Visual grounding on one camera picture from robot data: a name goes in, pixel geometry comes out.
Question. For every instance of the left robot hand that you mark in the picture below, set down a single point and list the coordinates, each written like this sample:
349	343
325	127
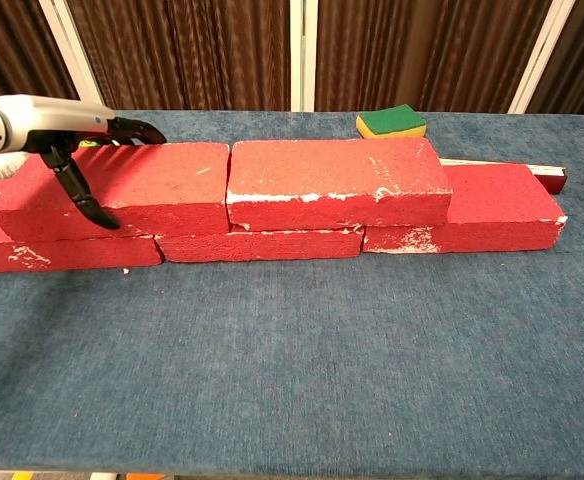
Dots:
57	120

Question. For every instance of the red foam brick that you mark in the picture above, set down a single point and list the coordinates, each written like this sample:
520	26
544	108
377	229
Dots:
257	247
322	170
497	200
72	255
162	180

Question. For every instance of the green yellow sponge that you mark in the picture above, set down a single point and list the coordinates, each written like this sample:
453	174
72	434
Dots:
389	121

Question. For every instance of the blue table cloth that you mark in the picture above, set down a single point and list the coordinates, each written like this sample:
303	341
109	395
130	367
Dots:
272	375

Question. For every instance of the dark red folding fan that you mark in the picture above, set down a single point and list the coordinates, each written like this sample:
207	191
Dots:
552	181

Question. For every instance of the white screen frame post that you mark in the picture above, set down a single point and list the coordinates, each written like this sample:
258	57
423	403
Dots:
70	45
544	50
303	50

